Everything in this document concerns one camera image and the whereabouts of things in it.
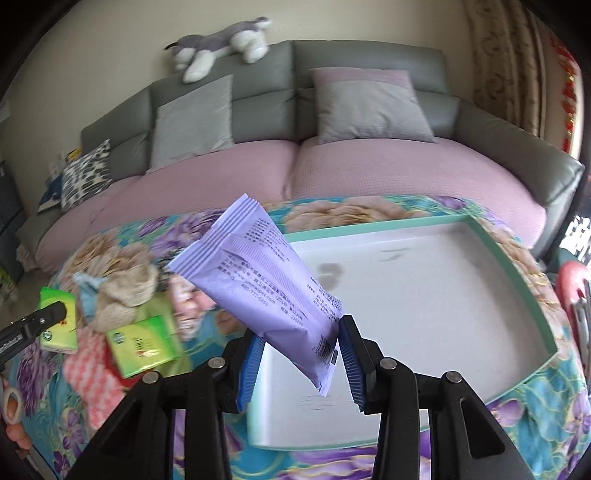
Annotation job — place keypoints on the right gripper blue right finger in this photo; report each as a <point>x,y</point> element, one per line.
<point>466,440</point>

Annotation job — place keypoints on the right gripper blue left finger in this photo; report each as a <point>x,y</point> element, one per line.
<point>136,440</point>

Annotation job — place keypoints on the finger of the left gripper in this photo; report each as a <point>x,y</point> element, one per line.
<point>22,333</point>

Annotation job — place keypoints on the green tissue pack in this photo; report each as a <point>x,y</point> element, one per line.
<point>140,346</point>
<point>60,337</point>

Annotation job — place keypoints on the pink white fluffy cloth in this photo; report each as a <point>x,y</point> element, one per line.
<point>94,376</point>

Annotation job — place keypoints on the blue face mask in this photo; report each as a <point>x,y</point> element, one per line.
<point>88,288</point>

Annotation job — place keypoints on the cream lace cloth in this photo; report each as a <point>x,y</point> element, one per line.
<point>121,294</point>

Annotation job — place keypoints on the green microfiber cloth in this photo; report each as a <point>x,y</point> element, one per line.
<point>166,332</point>

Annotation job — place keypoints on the pink satin scrunchie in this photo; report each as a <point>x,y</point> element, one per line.
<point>187,304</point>

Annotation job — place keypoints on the purple wet wipes pack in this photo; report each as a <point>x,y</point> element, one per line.
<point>244,263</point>

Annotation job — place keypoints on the tape roll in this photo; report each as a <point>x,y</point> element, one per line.
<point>12,405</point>

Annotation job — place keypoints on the floral blanket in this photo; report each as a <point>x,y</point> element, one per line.
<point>547,417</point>

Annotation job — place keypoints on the teal shallow box tray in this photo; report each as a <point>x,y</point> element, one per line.
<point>437,294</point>

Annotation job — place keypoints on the blue cushion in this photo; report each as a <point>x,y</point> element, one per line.
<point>51,197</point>

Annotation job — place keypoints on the leopard print cushion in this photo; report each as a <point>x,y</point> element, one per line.
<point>86,177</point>

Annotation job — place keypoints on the pink sofa seat cover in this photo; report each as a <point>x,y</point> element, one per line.
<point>278,170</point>

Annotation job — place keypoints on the grey cushion left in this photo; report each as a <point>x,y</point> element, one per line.
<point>195,124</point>

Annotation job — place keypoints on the husky plush toy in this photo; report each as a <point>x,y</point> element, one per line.
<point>194,55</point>

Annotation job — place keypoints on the grey sofa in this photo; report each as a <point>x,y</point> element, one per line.
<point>274,99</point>

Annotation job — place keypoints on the grey and pink cushion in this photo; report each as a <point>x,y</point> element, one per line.
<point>356,103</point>

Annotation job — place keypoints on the red hanging decoration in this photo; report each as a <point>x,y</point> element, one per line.
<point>569,100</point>

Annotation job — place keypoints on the patterned curtain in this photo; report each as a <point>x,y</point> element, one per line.
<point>509,63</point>

